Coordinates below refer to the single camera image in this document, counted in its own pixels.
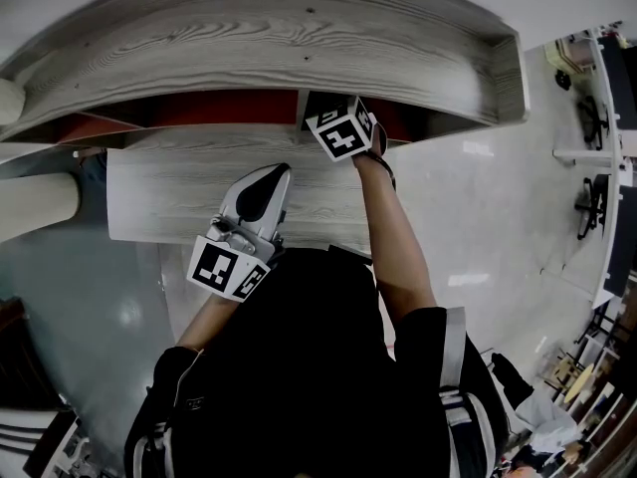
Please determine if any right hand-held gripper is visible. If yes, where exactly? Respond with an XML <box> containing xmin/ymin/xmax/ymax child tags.
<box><xmin>302</xmin><ymin>91</ymin><xmax>389</xmax><ymax>163</ymax></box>

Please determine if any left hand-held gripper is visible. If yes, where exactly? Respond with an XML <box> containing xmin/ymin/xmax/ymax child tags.
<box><xmin>186</xmin><ymin>162</ymin><xmax>293</xmax><ymax>302</ymax></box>

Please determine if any grey wooden shelf unit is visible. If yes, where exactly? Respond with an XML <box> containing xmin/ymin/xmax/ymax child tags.
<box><xmin>0</xmin><ymin>0</ymin><xmax>531</xmax><ymax>148</ymax></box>

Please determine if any person's right forearm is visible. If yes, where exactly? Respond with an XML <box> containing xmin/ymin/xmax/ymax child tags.
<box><xmin>351</xmin><ymin>151</ymin><xmax>438</xmax><ymax>326</ymax></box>

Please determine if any person's left forearm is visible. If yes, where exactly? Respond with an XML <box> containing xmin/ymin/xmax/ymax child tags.
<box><xmin>176</xmin><ymin>294</ymin><xmax>235</xmax><ymax>353</ymax></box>

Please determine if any grey wood-grain board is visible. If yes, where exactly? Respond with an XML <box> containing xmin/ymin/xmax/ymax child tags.
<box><xmin>106</xmin><ymin>121</ymin><xmax>394</xmax><ymax>253</ymax></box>

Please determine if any black flat device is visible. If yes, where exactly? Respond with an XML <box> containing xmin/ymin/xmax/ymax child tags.
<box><xmin>325</xmin><ymin>244</ymin><xmax>374</xmax><ymax>267</ymax></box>

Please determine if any dark backpack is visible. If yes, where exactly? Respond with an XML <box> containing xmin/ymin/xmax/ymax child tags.
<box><xmin>73</xmin><ymin>147</ymin><xmax>109</xmax><ymax>208</ymax></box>

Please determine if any person's black clothed torso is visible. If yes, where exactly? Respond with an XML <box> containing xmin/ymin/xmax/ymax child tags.
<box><xmin>123</xmin><ymin>246</ymin><xmax>512</xmax><ymax>478</ymax></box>

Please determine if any tan cardboard box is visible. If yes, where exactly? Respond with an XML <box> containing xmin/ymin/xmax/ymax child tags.
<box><xmin>544</xmin><ymin>37</ymin><xmax>596</xmax><ymax>75</ymax></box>

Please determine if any black office chair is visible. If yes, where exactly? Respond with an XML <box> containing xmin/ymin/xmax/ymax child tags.
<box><xmin>576</xmin><ymin>96</ymin><xmax>611</xmax><ymax>151</ymax></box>
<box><xmin>574</xmin><ymin>174</ymin><xmax>612</xmax><ymax>241</ymax></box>

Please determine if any row of black monitors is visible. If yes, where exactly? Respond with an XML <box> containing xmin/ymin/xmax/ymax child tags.
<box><xmin>596</xmin><ymin>35</ymin><xmax>637</xmax><ymax>298</ymax></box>

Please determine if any dark brown cabinet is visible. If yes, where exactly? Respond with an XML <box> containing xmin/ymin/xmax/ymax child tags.
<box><xmin>0</xmin><ymin>296</ymin><xmax>64</xmax><ymax>410</ymax></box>

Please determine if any white black equipment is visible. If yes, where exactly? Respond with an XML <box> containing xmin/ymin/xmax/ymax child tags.
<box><xmin>0</xmin><ymin>408</ymin><xmax>96</xmax><ymax>478</ymax></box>

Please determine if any small round wooden table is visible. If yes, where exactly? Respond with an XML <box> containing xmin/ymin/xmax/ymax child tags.
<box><xmin>564</xmin><ymin>363</ymin><xmax>597</xmax><ymax>402</ymax></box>

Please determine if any black wrist strap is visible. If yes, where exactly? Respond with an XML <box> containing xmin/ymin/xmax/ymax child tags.
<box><xmin>370</xmin><ymin>154</ymin><xmax>398</xmax><ymax>192</ymax></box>

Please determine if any white ribbed pedestal table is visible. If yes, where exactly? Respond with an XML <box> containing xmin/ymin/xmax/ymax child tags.
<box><xmin>0</xmin><ymin>141</ymin><xmax>84</xmax><ymax>243</ymax></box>

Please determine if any grey backpack shoulder strap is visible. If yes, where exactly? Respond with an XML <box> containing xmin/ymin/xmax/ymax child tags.
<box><xmin>131</xmin><ymin>418</ymin><xmax>175</xmax><ymax>478</ymax></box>
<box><xmin>437</xmin><ymin>306</ymin><xmax>494</xmax><ymax>478</ymax></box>

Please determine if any metal frame rack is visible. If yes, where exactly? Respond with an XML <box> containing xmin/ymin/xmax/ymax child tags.
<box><xmin>574</xmin><ymin>296</ymin><xmax>637</xmax><ymax>478</ymax></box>

